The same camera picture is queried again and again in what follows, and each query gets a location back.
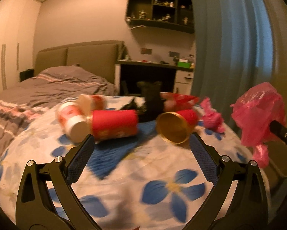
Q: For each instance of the blue foam net sleeve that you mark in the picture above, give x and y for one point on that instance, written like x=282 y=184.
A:
x=108 y=154

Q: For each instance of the beige trash bin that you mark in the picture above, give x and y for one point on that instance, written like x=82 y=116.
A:
x=277 y=167

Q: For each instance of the red cylindrical gift tube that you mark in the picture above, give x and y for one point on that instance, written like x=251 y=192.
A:
x=105 y=125

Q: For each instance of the grey upholstered headboard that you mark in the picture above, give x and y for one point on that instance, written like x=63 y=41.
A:
x=97 y=57

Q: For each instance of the pink plastic bag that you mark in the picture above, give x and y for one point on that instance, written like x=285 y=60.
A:
x=253 y=112

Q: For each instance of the red white paper cup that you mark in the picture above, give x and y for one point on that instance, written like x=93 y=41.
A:
x=72 y=121
x=89 y=103

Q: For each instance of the red snack bag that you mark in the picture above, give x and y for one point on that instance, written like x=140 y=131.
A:
x=177 y=102

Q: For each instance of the dark desk with white drawers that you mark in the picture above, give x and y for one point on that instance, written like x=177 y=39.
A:
x=172 y=78

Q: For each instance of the red gold tube lid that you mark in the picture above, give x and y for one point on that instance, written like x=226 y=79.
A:
x=176 y=127

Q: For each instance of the black bedside table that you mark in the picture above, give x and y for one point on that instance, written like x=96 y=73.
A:
x=26 y=74

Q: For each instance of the green box on desk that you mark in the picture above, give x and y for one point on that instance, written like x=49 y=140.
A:
x=183 y=63

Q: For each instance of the white wardrobe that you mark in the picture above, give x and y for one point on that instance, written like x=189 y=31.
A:
x=17 y=30

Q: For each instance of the small pink plastic scrap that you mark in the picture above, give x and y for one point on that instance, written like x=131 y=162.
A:
x=211 y=119

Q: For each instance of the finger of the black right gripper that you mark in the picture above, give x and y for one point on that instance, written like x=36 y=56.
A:
x=279 y=130

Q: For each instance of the dark wall shelf unit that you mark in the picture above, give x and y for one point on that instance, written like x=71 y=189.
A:
x=167 y=14

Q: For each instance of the blue grey curtain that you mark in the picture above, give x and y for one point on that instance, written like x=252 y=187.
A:
x=239 y=44

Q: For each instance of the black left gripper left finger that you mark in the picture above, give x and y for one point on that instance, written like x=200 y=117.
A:
x=34 y=206

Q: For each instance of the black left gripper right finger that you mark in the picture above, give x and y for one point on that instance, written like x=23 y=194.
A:
x=249 y=206

